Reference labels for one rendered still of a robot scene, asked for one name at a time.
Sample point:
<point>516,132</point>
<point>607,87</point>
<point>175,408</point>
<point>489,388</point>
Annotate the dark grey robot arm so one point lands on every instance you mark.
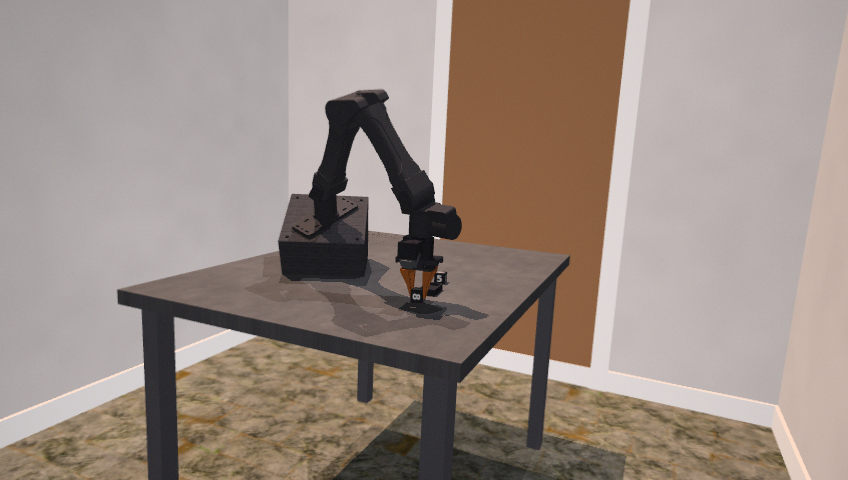
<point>410,185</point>

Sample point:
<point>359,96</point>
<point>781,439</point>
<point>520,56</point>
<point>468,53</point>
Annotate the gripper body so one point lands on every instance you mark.
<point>430,265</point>

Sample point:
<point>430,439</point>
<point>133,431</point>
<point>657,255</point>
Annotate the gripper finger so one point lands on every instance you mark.
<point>426,281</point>
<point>405,274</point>

